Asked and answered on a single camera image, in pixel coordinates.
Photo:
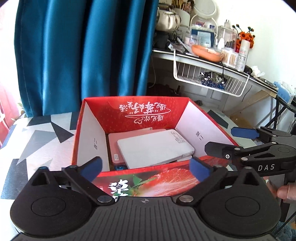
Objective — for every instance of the round white vanity mirror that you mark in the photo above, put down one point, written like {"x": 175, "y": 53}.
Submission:
{"x": 205, "y": 8}

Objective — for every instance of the cotton swab box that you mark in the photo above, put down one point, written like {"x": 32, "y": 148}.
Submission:
{"x": 230, "y": 57}

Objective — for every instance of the pink power bank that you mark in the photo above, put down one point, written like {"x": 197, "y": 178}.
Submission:
{"x": 113, "y": 138}

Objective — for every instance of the white brush holder cup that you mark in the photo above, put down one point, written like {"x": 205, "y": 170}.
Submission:
{"x": 185, "y": 17}

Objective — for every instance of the beige pumpkin bag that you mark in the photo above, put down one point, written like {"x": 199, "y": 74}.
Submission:
{"x": 167, "y": 21}

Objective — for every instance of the orange oval dish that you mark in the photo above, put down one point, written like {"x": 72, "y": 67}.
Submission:
{"x": 207, "y": 53}

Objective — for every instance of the white power bank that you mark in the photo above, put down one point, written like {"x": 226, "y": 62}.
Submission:
{"x": 154, "y": 149}

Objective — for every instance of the person's right hand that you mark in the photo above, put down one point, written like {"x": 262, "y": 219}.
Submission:
{"x": 287, "y": 193}

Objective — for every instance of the white spray bottle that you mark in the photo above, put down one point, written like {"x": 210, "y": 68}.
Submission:
{"x": 242, "y": 55}

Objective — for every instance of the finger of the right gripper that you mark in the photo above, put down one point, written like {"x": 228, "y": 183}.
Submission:
{"x": 250, "y": 133}
{"x": 214, "y": 149}

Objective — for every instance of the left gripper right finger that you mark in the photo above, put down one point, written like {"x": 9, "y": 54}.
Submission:
{"x": 209, "y": 177}

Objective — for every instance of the pink printed backdrop cloth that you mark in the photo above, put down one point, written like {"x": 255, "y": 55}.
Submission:
{"x": 11, "y": 109}

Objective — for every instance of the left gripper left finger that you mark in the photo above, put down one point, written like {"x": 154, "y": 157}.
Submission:
{"x": 81, "y": 178}

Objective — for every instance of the blue battery pack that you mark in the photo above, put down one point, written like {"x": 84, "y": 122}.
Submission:
{"x": 120, "y": 167}

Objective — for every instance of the blue velvet curtain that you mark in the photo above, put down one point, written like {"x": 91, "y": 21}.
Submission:
{"x": 67, "y": 51}

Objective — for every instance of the white wire basket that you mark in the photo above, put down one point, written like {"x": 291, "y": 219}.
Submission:
{"x": 202, "y": 73}

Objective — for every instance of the red strawberry cardboard box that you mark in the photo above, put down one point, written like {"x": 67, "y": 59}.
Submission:
{"x": 100, "y": 116}

